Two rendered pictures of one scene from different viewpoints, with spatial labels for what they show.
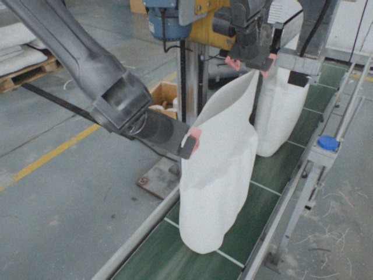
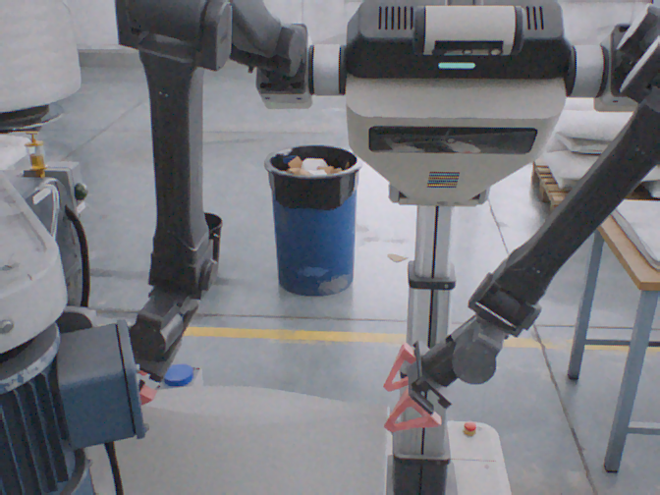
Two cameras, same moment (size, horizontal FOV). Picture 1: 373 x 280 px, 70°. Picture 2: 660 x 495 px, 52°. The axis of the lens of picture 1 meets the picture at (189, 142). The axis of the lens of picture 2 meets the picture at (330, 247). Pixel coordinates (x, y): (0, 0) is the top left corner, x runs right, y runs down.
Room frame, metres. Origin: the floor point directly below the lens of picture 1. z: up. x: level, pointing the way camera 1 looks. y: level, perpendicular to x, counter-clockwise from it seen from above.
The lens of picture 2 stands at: (0.96, 0.70, 1.68)
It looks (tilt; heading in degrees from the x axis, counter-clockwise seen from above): 26 degrees down; 240
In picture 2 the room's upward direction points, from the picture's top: 1 degrees counter-clockwise
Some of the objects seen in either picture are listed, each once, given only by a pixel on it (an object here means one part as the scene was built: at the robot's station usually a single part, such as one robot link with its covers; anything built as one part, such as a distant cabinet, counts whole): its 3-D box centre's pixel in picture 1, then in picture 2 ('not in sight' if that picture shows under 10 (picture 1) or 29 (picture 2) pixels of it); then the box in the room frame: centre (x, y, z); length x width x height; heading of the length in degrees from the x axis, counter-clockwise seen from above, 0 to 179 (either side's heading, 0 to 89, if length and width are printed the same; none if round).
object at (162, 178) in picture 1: (180, 164); not in sight; (1.31, 0.06, 0.10); 0.50 x 0.42 x 0.20; 146
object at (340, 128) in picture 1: (342, 120); not in sight; (1.23, -0.87, 0.54); 1.05 x 0.02 x 0.41; 146
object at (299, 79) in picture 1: (303, 77); not in sight; (0.86, -0.40, 0.98); 0.09 x 0.05 x 0.05; 56
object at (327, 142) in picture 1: (327, 143); (178, 376); (0.67, -0.46, 0.84); 0.06 x 0.06 x 0.02
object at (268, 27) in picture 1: (265, 42); not in sight; (0.95, -0.27, 1.08); 0.03 x 0.01 x 0.13; 56
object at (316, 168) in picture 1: (293, 221); not in sight; (0.67, -0.46, 0.39); 0.03 x 0.03 x 0.78; 56
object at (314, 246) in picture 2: not in sight; (314, 221); (-0.52, -2.08, 0.32); 0.51 x 0.48 x 0.65; 56
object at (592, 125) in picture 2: not in sight; (607, 125); (-2.48, -1.96, 0.57); 0.66 x 0.42 x 0.13; 138
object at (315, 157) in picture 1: (324, 150); (180, 389); (0.67, -0.46, 0.81); 0.08 x 0.08 x 0.06; 56
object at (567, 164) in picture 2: not in sight; (603, 164); (-2.46, -1.93, 0.33); 0.66 x 0.43 x 0.13; 146
